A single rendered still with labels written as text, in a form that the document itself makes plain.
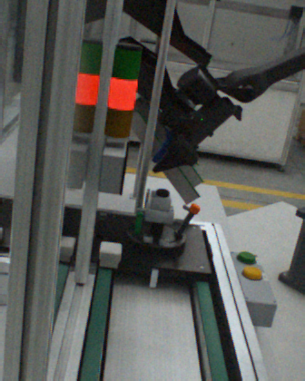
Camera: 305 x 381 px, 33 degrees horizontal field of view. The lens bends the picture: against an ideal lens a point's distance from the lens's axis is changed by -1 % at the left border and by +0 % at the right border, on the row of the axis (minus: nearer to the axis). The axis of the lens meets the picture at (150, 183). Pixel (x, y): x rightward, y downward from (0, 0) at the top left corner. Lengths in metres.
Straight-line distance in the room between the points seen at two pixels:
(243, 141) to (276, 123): 0.36
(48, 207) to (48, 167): 0.03
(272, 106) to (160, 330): 4.40
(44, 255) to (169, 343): 0.66
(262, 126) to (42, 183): 5.01
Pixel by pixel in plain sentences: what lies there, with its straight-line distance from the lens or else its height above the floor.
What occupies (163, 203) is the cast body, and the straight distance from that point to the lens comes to 1.15.
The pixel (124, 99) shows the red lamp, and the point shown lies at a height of 1.33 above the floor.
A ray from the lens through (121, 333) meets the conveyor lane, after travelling 0.99.
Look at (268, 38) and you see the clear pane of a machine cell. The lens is 5.18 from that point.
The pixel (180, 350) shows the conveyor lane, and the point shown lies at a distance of 0.98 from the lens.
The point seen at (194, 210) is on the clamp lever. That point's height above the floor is 1.06.
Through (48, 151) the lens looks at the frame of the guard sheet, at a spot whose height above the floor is 1.41.
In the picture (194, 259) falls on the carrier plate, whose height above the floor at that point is 0.97.
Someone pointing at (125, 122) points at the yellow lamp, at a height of 1.29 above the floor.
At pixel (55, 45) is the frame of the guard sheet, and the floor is 1.47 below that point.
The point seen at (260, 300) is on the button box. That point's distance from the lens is 1.10.
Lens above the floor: 1.51
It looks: 20 degrees down
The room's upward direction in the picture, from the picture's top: 9 degrees clockwise
